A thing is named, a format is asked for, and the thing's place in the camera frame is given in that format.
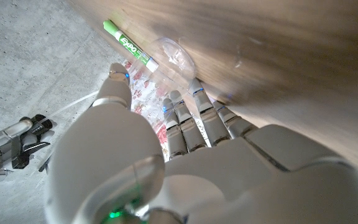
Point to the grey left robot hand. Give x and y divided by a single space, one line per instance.
197 180

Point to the clear plastic bottle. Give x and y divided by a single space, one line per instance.
179 59

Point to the green whiteboard marker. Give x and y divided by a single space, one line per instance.
129 43

